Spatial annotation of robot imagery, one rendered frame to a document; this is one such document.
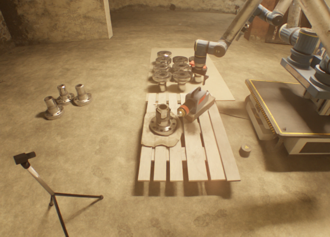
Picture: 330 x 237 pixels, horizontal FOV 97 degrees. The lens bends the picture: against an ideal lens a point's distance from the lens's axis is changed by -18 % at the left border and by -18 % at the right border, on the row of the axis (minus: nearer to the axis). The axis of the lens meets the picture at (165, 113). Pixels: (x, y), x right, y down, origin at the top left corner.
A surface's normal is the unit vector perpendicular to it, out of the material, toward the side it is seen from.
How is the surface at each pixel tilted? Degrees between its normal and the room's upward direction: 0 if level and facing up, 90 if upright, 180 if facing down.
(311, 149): 90
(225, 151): 0
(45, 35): 90
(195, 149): 0
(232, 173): 0
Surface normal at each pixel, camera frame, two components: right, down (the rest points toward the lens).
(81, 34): 0.00, 0.63
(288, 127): 0.00, -0.77
